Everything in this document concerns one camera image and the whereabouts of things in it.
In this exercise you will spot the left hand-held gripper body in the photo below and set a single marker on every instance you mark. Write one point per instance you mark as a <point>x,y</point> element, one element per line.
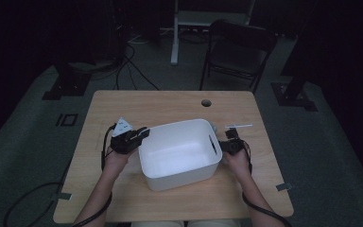
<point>124,143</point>

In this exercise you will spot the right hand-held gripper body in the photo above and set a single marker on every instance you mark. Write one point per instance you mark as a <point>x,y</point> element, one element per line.
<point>235,145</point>

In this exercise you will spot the white plastic basket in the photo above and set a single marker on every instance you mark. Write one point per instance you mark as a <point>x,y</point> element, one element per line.
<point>179,151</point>

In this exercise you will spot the person's right hand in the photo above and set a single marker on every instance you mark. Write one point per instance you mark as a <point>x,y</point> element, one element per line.
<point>239,164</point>

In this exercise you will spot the person's left hand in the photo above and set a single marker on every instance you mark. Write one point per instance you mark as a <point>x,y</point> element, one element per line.
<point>116,162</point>

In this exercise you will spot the black stand base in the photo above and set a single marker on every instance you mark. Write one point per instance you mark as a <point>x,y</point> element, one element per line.
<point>293,94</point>
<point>69,83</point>

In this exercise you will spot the black folding chair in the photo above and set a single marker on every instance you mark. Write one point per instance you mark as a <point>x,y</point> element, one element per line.
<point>239,53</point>

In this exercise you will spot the white metal desk frame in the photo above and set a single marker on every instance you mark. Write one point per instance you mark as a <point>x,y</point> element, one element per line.
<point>175,38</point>

